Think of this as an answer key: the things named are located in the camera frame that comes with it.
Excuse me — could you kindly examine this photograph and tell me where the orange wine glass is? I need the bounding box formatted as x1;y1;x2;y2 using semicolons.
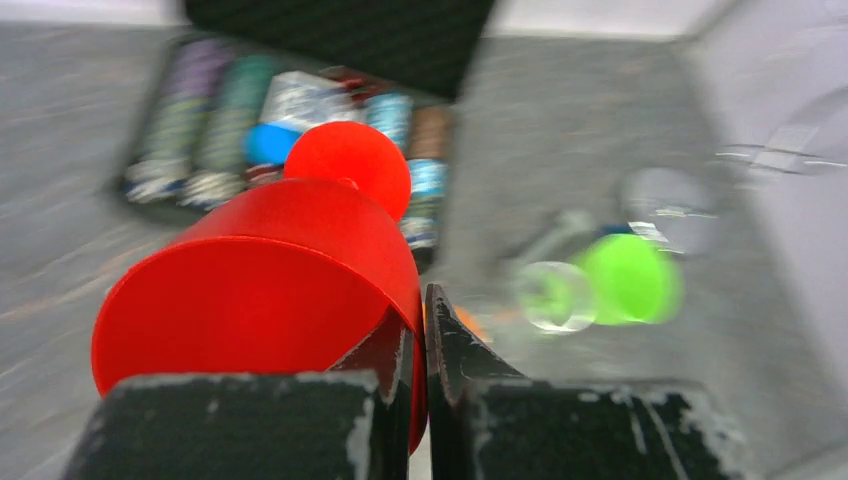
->
421;301;493;344

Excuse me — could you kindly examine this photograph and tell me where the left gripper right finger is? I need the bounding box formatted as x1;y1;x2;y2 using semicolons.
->
424;284;736;479

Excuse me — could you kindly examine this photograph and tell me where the clear wine glass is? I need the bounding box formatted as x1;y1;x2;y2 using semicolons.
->
511;261;597;335

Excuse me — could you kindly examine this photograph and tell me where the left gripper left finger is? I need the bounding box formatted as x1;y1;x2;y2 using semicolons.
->
63;314;414;480

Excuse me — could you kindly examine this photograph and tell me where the chrome wine glass rack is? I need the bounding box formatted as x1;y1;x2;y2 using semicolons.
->
617;144;847;258

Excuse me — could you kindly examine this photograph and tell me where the grey plastic bar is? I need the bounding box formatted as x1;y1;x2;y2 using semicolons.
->
514;210;596;263

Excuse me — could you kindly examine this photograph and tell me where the blue dealer chip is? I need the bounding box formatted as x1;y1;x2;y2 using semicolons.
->
244;124;301;166

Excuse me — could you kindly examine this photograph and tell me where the black poker chip case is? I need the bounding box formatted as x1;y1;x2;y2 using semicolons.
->
115;1;494;272

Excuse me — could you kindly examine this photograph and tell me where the red wine glass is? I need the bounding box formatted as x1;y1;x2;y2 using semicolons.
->
90;121;427;447

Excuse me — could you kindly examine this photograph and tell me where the green wine glass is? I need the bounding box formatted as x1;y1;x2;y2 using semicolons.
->
575;234;683;326

